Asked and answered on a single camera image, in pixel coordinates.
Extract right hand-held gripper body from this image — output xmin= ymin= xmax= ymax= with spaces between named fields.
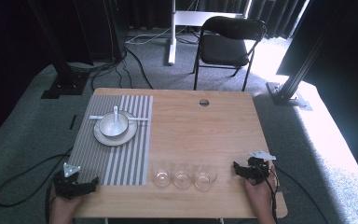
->
xmin=243 ymin=150 xmax=277 ymax=185

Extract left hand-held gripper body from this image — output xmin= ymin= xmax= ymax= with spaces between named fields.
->
xmin=53 ymin=161 xmax=87 ymax=201

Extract person's left hand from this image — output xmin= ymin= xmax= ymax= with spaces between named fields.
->
xmin=48 ymin=186 xmax=86 ymax=224

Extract person's right hand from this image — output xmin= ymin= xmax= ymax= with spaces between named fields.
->
xmin=242 ymin=165 xmax=278 ymax=224

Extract clear glass cup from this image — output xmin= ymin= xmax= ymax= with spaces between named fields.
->
xmin=193 ymin=164 xmax=218 ymax=191
xmin=172 ymin=164 xmax=194 ymax=189
xmin=152 ymin=161 xmax=173 ymax=188

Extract grey striped placemat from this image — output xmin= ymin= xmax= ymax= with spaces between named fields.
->
xmin=67 ymin=94 xmax=154 ymax=187

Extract white plate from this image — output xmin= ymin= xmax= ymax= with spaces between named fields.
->
xmin=93 ymin=110 xmax=139 ymax=147

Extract white bowl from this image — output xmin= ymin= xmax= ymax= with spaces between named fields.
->
xmin=99 ymin=112 xmax=130 ymax=138

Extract white ceramic spoon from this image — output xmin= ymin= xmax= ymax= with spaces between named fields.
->
xmin=109 ymin=105 xmax=123 ymax=133

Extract white chopsticks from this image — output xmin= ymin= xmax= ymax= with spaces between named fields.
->
xmin=89 ymin=115 xmax=149 ymax=122

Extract black stand with base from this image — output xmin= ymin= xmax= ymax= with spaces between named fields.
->
xmin=27 ymin=0 xmax=90 ymax=100

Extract black folding chair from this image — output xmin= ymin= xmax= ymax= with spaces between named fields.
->
xmin=193 ymin=15 xmax=268 ymax=92

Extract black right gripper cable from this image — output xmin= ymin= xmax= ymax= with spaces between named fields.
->
xmin=255 ymin=161 xmax=329 ymax=224

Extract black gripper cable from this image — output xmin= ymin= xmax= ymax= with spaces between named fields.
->
xmin=0 ymin=147 xmax=74 ymax=224
xmin=255 ymin=161 xmax=329 ymax=224

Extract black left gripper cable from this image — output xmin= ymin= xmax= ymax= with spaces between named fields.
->
xmin=0 ymin=147 xmax=74 ymax=224

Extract metal stand with base plate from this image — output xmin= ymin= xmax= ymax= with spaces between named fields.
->
xmin=266 ymin=0 xmax=343 ymax=112

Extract black floor cables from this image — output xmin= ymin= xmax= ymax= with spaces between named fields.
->
xmin=69 ymin=46 xmax=155 ymax=91

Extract white floor cable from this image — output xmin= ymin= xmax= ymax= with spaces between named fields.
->
xmin=124 ymin=26 xmax=197 ymax=46

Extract white desk frame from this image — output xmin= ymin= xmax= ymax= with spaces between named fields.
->
xmin=167 ymin=0 xmax=252 ymax=66

